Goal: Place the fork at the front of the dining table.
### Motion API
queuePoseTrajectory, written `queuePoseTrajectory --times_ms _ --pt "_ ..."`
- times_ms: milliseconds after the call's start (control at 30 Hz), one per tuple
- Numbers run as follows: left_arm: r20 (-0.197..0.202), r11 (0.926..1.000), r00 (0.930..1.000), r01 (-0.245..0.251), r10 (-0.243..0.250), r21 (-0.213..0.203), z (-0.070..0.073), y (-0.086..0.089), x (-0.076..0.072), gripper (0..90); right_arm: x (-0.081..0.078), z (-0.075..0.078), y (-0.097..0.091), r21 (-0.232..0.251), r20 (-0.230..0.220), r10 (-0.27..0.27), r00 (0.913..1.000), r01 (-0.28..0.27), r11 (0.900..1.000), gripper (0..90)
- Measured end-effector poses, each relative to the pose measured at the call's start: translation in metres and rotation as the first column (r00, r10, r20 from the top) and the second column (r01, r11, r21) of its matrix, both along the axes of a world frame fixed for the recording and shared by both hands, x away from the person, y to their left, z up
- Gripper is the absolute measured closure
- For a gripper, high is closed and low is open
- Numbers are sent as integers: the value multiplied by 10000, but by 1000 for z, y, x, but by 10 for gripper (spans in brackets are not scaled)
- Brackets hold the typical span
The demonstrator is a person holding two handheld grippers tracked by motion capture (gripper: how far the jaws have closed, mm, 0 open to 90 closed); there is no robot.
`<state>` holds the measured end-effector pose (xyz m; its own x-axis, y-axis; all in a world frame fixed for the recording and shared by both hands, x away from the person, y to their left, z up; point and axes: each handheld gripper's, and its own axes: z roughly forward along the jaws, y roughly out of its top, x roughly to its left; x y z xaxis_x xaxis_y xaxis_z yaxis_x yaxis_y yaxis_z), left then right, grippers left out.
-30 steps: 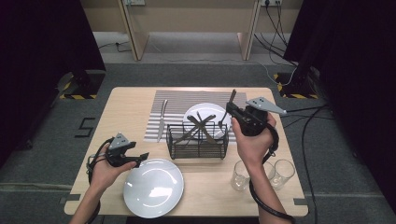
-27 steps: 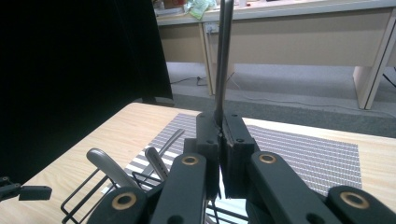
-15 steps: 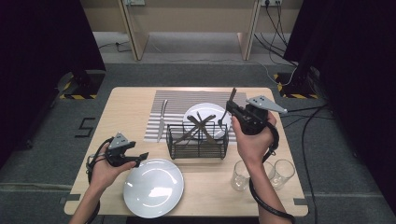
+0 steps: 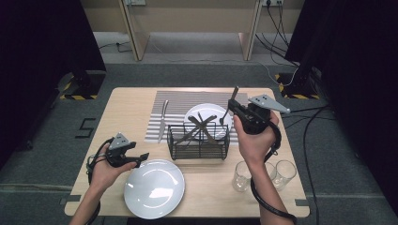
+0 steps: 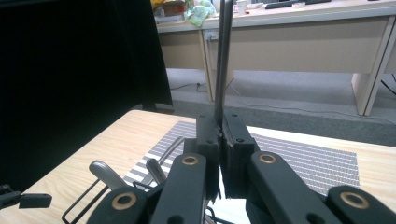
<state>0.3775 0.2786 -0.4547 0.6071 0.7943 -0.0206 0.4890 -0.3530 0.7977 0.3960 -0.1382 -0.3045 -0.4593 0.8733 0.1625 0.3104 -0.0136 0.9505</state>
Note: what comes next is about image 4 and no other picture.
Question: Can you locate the striped placemat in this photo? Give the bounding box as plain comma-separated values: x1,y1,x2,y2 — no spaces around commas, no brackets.
144,90,256,147

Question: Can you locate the white plate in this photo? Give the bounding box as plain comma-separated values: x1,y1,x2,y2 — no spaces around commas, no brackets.
183,102,234,141
123,158,186,220

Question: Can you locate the left hand-held gripper cable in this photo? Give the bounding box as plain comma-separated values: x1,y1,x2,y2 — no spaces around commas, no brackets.
84,136,115,225

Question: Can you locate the clear drinking glass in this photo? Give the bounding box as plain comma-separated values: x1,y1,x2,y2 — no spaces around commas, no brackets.
231,160,253,193
265,159,298,192

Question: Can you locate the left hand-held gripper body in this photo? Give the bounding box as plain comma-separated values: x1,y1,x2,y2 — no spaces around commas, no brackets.
103,131,133,169

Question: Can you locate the hand-held gripper cable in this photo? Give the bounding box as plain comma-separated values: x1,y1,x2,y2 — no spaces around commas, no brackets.
84,136,115,225
249,120,299,225

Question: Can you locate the stand base with striped tape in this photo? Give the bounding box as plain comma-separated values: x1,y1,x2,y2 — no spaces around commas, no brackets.
274,71,323,100
58,68,108,101

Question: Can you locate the black curtain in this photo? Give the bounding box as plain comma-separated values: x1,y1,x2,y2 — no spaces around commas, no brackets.
0,0,108,168
284,0,398,217

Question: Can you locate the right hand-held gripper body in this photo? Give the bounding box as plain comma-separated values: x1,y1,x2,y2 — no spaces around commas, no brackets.
238,94,292,136

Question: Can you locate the silver table knife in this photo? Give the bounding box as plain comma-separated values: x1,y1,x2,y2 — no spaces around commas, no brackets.
157,99,170,144

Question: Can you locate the white cable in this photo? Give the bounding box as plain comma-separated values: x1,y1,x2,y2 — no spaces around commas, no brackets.
258,61,300,88

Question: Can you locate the person's left hand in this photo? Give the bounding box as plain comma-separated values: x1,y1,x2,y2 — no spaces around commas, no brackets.
89,149,139,192

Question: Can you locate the wall socket with plugs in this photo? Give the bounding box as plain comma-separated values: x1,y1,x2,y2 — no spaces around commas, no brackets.
261,0,285,8

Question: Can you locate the black cable with plug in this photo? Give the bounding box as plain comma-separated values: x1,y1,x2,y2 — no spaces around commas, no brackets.
99,40,133,54

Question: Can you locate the black power cable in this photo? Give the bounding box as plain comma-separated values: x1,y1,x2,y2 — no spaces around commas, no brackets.
254,32,300,68
265,3,290,48

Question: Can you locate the black floor cable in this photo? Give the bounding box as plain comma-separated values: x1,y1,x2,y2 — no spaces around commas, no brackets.
289,105,332,116
283,114,338,130
301,106,329,225

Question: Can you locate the right hand-held gripper cable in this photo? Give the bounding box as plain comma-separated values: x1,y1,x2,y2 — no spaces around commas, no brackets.
249,120,299,225

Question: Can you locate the beige wooden desk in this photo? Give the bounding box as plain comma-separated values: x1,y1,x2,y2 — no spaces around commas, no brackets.
80,0,306,62

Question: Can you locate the black wire basket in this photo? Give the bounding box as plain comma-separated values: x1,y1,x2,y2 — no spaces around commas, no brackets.
166,122,231,161

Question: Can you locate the person's right hand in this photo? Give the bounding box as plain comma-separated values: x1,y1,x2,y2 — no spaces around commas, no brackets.
233,111,281,167

